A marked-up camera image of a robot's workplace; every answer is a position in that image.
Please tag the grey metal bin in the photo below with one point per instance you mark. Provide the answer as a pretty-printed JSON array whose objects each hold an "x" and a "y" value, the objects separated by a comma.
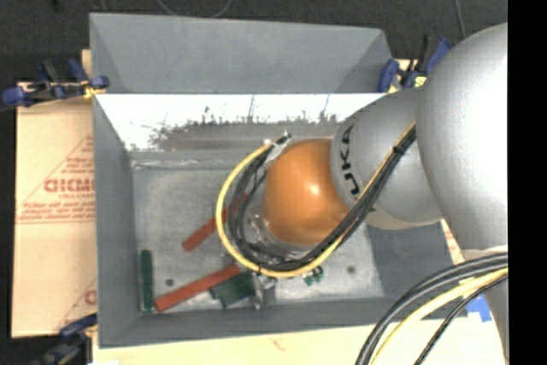
[{"x": 239, "y": 55}]

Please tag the dark green flat block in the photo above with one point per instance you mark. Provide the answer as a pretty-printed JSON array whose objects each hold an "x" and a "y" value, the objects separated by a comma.
[
  {"x": 147, "y": 282},
  {"x": 233, "y": 290}
]

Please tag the red-brown flat block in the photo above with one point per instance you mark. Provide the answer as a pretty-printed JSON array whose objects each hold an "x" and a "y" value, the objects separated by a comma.
[
  {"x": 192, "y": 289},
  {"x": 202, "y": 233}
]

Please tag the brown cardboard board red print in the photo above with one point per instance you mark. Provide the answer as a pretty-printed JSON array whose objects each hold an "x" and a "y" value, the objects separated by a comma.
[{"x": 51, "y": 252}]

